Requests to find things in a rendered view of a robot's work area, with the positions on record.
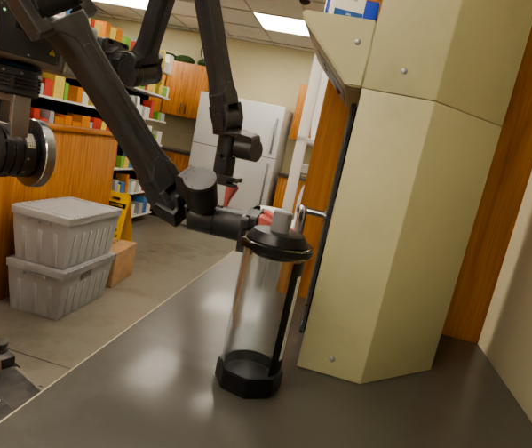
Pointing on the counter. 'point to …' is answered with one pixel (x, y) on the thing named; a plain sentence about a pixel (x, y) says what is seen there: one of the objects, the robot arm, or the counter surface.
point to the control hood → (342, 48)
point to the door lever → (305, 216)
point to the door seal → (335, 198)
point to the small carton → (347, 7)
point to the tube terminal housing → (412, 183)
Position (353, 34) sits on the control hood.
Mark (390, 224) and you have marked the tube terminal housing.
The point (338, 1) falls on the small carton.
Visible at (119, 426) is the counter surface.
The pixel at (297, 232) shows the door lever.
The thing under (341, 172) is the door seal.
